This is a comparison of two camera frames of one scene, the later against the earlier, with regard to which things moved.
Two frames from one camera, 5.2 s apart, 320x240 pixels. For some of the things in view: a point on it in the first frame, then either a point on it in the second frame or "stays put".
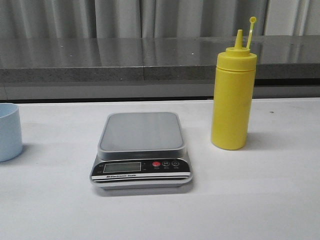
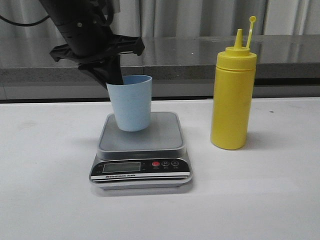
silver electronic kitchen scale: [140, 150] stays put
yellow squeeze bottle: [234, 95] stays put
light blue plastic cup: [11, 142] to [132, 102]
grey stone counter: [151, 67] stays put
